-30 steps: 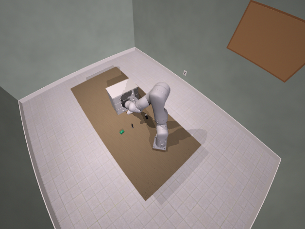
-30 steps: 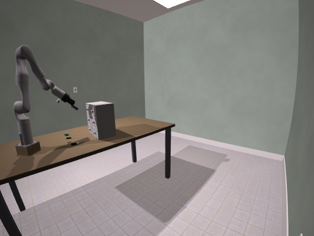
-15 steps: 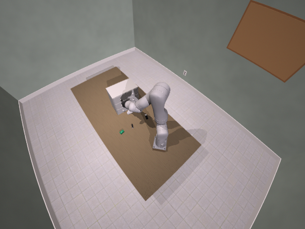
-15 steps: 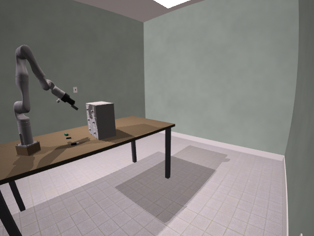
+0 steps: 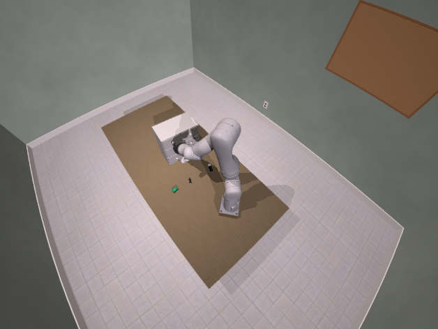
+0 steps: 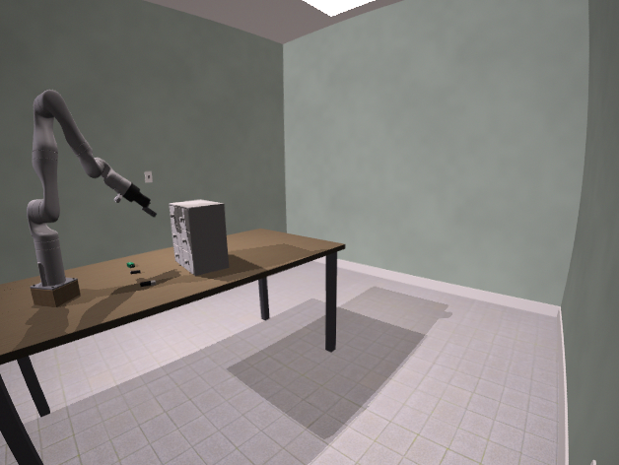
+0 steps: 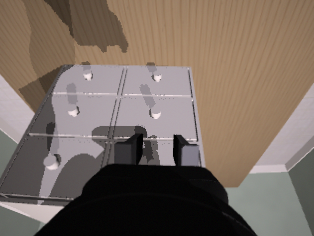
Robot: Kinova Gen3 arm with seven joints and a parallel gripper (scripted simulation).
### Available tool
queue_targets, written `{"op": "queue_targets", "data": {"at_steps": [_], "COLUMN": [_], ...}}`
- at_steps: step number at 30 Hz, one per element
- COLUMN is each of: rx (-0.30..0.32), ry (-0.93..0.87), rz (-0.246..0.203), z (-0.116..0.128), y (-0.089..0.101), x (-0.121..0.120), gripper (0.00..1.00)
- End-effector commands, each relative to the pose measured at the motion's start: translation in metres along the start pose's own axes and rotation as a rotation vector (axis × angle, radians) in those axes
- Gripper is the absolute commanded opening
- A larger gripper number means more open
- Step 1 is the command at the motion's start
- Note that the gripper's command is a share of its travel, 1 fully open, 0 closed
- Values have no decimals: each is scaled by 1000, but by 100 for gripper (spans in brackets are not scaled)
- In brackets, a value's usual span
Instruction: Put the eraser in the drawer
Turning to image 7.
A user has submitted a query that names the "small grey chest of drawers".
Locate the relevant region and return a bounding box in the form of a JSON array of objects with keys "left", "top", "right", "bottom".
[{"left": 0, "top": 65, "right": 206, "bottom": 223}]

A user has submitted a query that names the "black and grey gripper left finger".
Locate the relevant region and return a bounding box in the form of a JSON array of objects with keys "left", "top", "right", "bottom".
[{"left": 114, "top": 133, "right": 143, "bottom": 165}]

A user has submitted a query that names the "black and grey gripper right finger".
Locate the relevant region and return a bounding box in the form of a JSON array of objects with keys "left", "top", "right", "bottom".
[{"left": 173, "top": 135, "right": 199, "bottom": 166}]

